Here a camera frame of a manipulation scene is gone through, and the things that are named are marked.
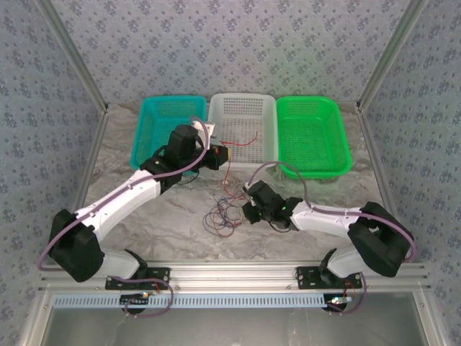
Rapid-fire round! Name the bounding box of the thin red cable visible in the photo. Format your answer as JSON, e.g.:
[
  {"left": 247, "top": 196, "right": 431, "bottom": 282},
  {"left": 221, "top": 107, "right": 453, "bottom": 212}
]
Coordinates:
[{"left": 212, "top": 131, "right": 259, "bottom": 237}]

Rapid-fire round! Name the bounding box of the thin white cable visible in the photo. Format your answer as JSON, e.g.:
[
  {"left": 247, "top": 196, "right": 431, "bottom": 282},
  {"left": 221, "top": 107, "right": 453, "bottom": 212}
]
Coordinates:
[{"left": 219, "top": 178, "right": 253, "bottom": 203}]

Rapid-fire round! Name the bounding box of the tangle of wires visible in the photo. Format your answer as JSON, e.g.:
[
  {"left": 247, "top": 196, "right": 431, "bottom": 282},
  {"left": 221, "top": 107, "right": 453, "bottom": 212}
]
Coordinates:
[{"left": 202, "top": 196, "right": 253, "bottom": 237}]

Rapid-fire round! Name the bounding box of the teal plastic basket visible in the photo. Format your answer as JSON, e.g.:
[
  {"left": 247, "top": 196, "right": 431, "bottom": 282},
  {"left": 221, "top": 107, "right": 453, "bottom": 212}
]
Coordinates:
[{"left": 129, "top": 95, "right": 208, "bottom": 177}]

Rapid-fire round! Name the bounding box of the white plastic basket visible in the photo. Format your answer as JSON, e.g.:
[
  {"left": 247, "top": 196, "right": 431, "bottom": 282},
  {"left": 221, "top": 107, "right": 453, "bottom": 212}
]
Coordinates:
[{"left": 205, "top": 92, "right": 280, "bottom": 172}]

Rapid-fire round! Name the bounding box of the green plastic basket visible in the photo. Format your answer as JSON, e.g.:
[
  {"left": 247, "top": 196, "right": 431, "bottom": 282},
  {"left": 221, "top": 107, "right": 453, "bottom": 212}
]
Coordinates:
[{"left": 275, "top": 95, "right": 354, "bottom": 179}]

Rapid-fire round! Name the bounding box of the small black controller board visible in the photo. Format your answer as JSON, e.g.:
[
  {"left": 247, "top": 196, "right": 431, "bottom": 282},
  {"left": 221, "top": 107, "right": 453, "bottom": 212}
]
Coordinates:
[
  {"left": 326, "top": 295, "right": 353, "bottom": 307},
  {"left": 120, "top": 293, "right": 151, "bottom": 306}
]

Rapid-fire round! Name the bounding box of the left arm purple camera cable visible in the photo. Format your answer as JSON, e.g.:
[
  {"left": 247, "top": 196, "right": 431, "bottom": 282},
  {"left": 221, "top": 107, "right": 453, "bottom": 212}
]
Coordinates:
[{"left": 37, "top": 115, "right": 213, "bottom": 320}]

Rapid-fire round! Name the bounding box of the arm purple camera cable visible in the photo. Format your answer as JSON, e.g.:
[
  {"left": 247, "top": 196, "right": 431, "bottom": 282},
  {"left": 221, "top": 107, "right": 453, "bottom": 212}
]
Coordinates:
[
  {"left": 246, "top": 161, "right": 419, "bottom": 316},
  {"left": 37, "top": 115, "right": 213, "bottom": 320}
]

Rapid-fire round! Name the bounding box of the right arm purple camera cable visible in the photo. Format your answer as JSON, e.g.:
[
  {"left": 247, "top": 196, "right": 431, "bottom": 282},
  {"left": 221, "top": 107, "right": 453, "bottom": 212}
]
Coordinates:
[{"left": 246, "top": 161, "right": 419, "bottom": 316}]

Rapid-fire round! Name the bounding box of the aluminium front frame rail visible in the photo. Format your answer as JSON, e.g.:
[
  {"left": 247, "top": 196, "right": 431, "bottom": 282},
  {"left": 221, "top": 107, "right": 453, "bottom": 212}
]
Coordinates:
[{"left": 39, "top": 261, "right": 431, "bottom": 292}]

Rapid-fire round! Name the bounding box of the white slotted cable duct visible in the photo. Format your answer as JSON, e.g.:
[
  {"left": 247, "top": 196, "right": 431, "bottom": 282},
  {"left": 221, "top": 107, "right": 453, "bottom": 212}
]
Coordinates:
[{"left": 53, "top": 292, "right": 349, "bottom": 309}]

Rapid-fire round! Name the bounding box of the aluminium table side rail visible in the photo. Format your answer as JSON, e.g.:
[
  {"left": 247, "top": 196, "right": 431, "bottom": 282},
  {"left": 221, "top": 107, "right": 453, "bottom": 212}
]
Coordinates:
[
  {"left": 356, "top": 104, "right": 400, "bottom": 231},
  {"left": 66, "top": 106, "right": 111, "bottom": 231}
]

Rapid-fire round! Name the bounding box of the aluminium frame corner post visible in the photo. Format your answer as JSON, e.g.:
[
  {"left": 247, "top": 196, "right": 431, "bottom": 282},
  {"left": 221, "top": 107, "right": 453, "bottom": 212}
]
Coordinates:
[
  {"left": 356, "top": 0, "right": 429, "bottom": 112},
  {"left": 35, "top": 0, "right": 109, "bottom": 113}
]

